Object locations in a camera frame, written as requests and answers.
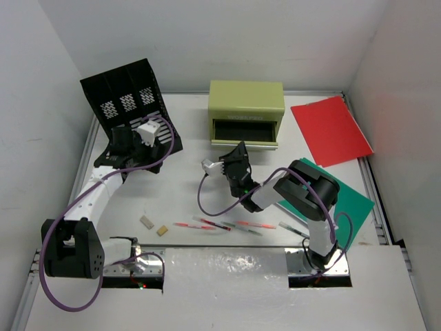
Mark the green metal drawer toolbox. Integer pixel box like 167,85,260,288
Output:
207,80,285,150

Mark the dark red clear pen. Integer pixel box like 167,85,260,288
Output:
192,216,231,231

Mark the orange red pen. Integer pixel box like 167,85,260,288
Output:
235,221,276,230

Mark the grey green pen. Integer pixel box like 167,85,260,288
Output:
221,221,262,237

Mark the white eraser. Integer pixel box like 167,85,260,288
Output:
140,215,154,230

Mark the black clear pen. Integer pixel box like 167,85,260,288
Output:
279,221,309,239

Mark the tan eraser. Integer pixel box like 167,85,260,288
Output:
156,225,168,237

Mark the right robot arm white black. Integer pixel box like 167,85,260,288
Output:
218,142,340,271

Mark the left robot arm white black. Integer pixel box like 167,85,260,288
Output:
41,121,167,279

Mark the black three-slot file organizer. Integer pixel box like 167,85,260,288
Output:
80,59,183,154

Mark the red folder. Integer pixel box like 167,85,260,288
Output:
291,96,373,167

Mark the green notebook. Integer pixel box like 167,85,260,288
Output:
275,157,376,251

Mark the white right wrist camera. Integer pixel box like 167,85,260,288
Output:
201,159,224,177

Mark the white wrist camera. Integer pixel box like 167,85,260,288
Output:
201,159,224,177
136,120,161,147

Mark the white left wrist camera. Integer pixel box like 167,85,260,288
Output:
136,120,161,147

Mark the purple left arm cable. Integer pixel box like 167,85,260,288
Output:
38,115,173,313

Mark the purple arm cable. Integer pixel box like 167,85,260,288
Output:
38,115,173,313
196,167,353,280

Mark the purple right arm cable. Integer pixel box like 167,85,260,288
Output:
196,167,353,280

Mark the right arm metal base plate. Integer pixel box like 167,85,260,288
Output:
285,248,349,277

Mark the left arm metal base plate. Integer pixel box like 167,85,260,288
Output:
103,248,165,278

